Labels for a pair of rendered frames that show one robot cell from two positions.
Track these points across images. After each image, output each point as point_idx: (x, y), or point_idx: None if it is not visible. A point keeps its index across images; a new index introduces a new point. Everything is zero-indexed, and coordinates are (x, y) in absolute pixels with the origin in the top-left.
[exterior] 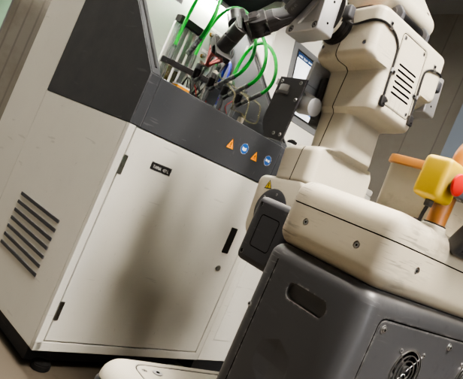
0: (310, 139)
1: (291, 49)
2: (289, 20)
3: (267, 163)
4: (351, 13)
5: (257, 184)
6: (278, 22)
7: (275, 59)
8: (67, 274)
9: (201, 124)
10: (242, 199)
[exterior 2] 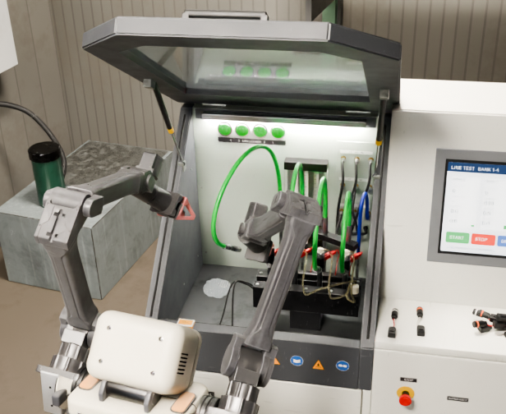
0: None
1: (430, 166)
2: (264, 236)
3: (343, 368)
4: (53, 402)
5: (342, 390)
6: (259, 237)
7: (342, 231)
8: None
9: (223, 351)
10: (328, 407)
